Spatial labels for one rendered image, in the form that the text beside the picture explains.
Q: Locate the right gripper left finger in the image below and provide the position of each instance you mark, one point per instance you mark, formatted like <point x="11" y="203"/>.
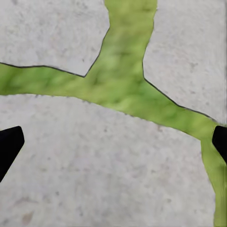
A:
<point x="11" y="142"/>

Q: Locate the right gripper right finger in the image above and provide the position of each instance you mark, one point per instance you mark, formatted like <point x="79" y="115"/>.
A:
<point x="220" y="141"/>

